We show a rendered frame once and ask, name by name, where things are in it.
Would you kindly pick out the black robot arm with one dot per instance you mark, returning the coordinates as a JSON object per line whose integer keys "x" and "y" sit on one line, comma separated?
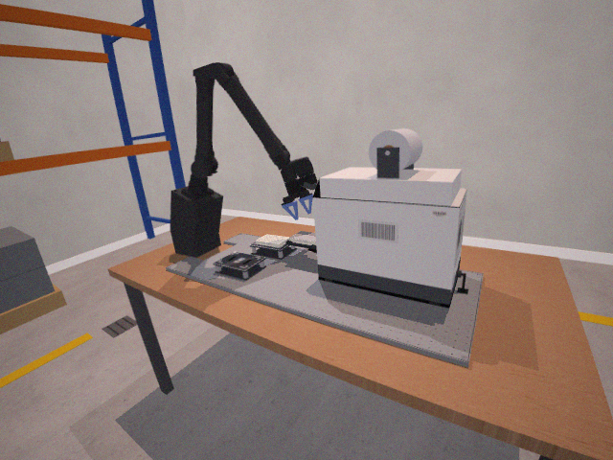
{"x": 204, "y": 160}

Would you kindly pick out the white cylinder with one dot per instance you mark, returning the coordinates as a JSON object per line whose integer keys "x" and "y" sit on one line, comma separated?
{"x": 407, "y": 140}

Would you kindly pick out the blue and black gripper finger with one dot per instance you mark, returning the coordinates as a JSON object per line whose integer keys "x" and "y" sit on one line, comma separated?
{"x": 302, "y": 201}
{"x": 295, "y": 206}

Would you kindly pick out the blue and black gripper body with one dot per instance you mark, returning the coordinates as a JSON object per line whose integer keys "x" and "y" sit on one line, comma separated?
{"x": 291, "y": 197}

